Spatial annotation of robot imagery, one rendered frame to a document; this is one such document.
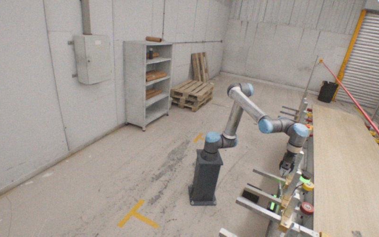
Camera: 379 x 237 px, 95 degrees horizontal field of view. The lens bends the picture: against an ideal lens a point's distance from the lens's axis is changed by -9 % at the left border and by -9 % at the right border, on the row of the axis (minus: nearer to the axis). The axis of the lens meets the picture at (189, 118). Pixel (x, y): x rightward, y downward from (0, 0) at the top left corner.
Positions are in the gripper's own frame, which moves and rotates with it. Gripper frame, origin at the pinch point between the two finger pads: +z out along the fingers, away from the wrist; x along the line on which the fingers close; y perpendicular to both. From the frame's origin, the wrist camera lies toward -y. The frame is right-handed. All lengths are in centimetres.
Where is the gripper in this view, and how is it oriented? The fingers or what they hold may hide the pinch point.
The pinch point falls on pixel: (282, 175)
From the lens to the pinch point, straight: 146.5
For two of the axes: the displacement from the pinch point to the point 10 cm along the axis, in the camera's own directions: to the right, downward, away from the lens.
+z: -1.0, 9.0, 4.3
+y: 5.2, -3.2, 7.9
